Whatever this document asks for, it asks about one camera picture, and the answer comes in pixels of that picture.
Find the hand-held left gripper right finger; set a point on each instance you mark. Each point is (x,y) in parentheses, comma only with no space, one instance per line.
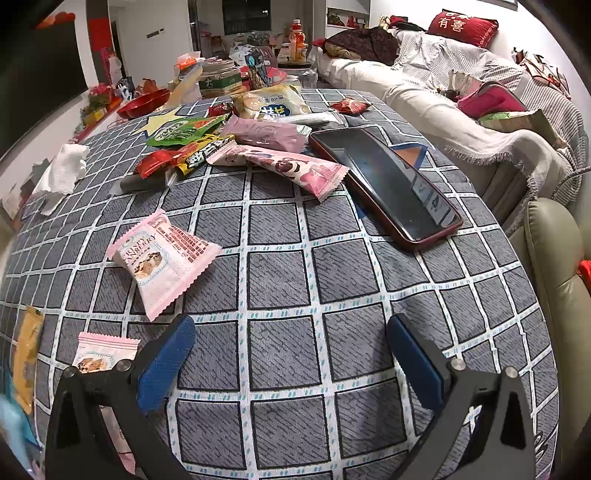
(415,364)

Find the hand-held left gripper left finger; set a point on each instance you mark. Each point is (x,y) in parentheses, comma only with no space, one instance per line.
(166,364)

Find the small pink snack packet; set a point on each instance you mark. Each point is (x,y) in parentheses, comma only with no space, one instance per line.
(101,351)

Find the large pink snack packet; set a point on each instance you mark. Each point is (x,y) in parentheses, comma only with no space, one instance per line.
(161,263)

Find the checked grey tablecloth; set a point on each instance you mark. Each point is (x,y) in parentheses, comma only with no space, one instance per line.
(286,286)

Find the light blue packet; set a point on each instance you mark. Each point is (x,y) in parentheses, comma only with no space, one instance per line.
(14,424)

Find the beige leather sofa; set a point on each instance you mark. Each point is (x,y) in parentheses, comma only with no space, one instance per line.
(554,258)

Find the smartphone in red case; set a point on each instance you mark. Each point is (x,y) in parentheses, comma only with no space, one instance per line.
(383,184)

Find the dark silver wrapper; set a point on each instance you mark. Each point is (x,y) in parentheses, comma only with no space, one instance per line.
(138,183)

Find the red snack packet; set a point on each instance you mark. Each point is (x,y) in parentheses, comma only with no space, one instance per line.
(154,164)

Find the yellow and black snack packet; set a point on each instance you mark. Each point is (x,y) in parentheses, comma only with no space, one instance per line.
(203,154)

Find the white tissue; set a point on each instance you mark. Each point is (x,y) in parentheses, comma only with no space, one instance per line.
(62,173)

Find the long pink snack packet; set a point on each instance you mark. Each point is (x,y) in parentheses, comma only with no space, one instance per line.
(286,166)

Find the green snack packet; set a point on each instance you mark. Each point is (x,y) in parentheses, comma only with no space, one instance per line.
(184,129)

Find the mauve snack packet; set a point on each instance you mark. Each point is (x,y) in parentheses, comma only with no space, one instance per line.
(263,131)

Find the small red candy packet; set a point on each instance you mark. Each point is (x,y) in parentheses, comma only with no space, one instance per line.
(221,109)

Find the red bowl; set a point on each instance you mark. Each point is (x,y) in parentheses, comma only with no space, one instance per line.
(143,104)

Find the silver snack packet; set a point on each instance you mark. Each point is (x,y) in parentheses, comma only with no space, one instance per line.
(314,120)

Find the small red patterned packet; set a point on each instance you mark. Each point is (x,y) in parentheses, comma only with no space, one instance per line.
(351,105)

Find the red flowers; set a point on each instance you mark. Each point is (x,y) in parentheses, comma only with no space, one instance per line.
(97,99)

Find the clear plastic packet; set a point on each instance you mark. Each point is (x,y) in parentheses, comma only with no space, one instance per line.
(184,87)

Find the white bread bag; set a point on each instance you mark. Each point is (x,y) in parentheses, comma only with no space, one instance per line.
(272,104)

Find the white sofa throw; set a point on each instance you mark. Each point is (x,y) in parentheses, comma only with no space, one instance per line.
(415,83)

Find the jar with green label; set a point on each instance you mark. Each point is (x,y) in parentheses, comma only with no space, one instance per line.
(220,81)

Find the black snack bag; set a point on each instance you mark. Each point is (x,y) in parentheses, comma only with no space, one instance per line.
(257,69)

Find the black television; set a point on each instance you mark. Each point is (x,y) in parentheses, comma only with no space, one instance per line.
(37,78)

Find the patterned cushion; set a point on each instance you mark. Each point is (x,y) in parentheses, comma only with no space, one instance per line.
(545,71)

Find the dark brown blanket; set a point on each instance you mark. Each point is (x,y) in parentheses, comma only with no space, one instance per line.
(364,46)

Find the red pillow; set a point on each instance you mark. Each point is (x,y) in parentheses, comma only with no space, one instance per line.
(461,27)

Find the orange juice bottle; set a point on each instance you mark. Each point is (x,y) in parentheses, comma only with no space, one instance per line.
(298,44)

